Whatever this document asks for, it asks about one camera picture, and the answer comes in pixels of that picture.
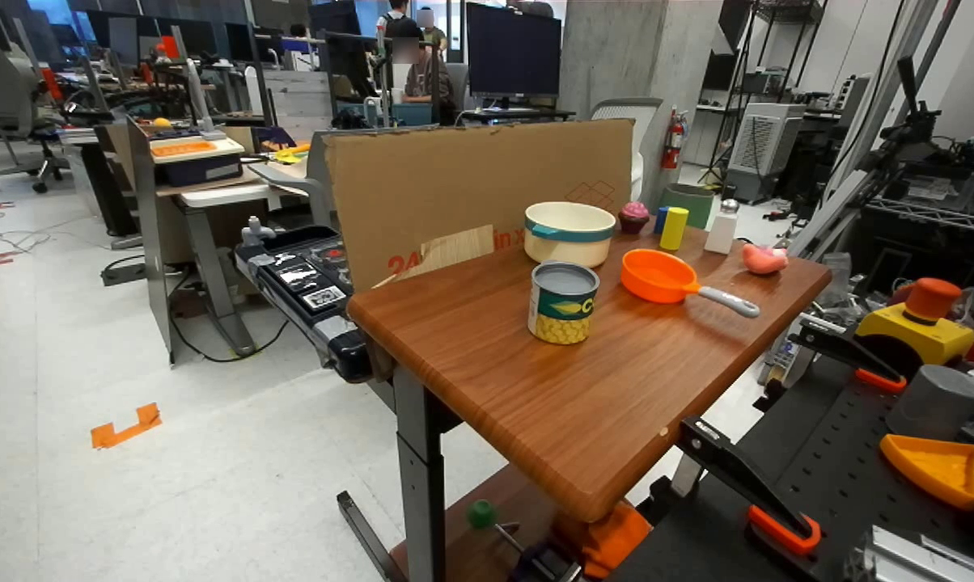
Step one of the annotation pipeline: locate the grey office chair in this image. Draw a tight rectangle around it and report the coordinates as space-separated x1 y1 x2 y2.
0 20 73 198

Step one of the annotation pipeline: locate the orange wedge tray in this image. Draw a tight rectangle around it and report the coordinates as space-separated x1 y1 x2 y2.
878 429 974 510

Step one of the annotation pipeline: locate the yellow emergency stop box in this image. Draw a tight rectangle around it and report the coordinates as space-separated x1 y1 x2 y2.
851 275 974 369

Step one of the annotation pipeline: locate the white pot teal rim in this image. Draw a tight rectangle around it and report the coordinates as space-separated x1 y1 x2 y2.
519 198 621 271

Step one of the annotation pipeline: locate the black monitor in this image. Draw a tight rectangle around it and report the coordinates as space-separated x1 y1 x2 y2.
462 2 563 105

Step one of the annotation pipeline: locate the person in dark top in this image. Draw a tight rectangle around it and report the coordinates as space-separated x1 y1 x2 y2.
381 0 431 105

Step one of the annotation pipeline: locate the grey office desk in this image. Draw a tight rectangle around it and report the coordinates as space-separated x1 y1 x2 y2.
127 115 277 364

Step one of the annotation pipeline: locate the grey table frame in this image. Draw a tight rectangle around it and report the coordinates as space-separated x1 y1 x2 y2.
333 364 445 582

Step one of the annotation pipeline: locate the yellow cylinder block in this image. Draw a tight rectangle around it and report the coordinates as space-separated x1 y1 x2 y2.
655 203 691 256

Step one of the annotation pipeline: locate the printer with orange top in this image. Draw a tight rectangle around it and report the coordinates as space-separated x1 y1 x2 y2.
142 128 249 187

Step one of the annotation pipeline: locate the metal wire shelf rack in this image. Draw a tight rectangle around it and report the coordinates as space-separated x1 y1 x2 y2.
709 0 834 198

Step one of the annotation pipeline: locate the yellow corn can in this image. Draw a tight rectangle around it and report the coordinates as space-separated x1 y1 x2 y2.
525 258 602 349

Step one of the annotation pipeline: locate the red fire extinguisher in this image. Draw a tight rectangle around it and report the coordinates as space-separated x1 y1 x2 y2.
660 105 689 174

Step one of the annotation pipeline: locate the white bottle silver cap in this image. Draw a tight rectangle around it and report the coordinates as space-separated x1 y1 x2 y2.
701 198 741 258

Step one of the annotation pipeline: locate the green knob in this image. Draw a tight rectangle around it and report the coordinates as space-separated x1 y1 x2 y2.
467 499 502 529

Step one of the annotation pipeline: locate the orange printed bracket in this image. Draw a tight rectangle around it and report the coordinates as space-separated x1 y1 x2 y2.
578 499 655 577

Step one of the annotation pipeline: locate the small grey cylinder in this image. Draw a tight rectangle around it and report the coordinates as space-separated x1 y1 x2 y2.
883 362 974 439

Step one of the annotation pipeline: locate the black perforated workbench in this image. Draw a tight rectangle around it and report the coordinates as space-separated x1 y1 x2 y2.
612 321 974 582

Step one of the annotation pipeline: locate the silver aluminium extrusion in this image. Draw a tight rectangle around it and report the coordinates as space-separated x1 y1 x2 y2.
844 521 974 582

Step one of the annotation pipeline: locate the pink cupcake toy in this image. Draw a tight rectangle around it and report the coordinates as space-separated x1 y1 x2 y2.
614 198 654 237

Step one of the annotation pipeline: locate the orange plastic pan white handle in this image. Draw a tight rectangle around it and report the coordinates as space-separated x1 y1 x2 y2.
617 247 763 321

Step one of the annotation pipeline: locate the black equipment rail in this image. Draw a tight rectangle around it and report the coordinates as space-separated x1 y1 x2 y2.
229 220 375 386

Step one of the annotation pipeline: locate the white crate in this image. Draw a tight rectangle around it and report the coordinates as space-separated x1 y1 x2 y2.
725 100 823 181

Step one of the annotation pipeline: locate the person with short hair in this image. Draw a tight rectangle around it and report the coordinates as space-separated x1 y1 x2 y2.
414 2 456 105

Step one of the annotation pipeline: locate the brown cardboard sheet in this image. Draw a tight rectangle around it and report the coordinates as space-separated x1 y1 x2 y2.
319 115 637 295

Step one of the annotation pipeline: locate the black tripod equipment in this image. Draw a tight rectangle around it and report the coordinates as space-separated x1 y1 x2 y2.
851 51 974 318

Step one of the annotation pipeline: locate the black clamp orange handle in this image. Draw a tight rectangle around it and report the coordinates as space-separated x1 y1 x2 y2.
788 321 911 398
672 417 826 563

